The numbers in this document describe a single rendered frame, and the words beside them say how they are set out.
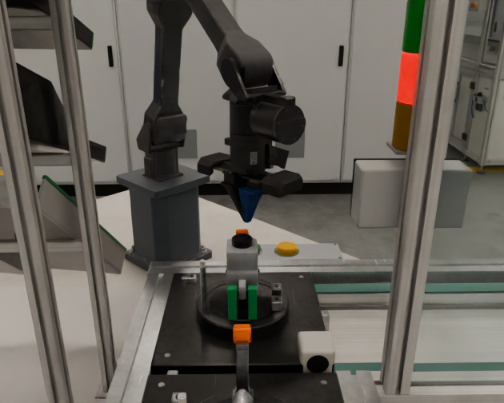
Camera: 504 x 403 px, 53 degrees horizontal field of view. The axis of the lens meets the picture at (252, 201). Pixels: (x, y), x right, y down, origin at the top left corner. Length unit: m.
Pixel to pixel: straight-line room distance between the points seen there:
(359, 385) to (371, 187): 0.26
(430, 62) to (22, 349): 0.77
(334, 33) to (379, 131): 0.79
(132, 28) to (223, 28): 2.91
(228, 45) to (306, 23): 2.89
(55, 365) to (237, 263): 0.27
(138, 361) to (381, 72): 3.27
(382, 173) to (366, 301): 0.39
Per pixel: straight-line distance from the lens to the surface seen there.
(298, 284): 0.85
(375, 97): 3.80
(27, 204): 0.50
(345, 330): 0.85
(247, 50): 0.77
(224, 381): 0.66
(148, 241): 1.10
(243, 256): 0.70
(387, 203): 0.57
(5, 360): 0.95
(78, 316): 1.02
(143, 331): 0.78
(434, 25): 0.51
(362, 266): 0.94
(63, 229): 0.68
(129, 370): 0.71
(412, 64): 0.54
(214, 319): 0.73
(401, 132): 0.55
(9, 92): 0.47
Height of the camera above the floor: 1.41
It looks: 22 degrees down
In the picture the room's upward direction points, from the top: straight up
